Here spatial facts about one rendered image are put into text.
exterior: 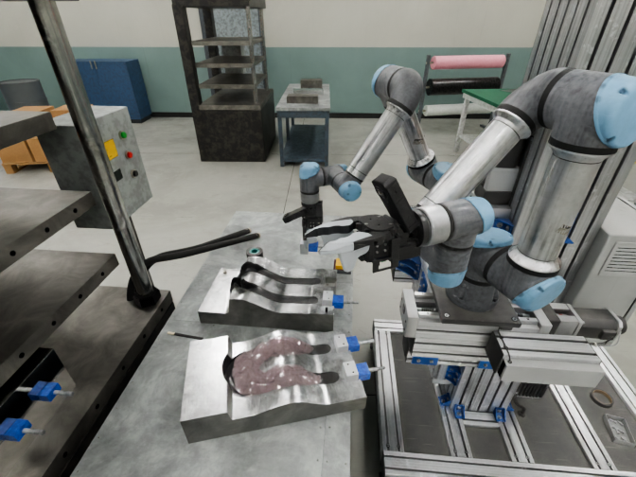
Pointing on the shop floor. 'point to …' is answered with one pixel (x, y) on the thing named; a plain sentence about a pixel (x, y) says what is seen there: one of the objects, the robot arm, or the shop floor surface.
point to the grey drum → (23, 93)
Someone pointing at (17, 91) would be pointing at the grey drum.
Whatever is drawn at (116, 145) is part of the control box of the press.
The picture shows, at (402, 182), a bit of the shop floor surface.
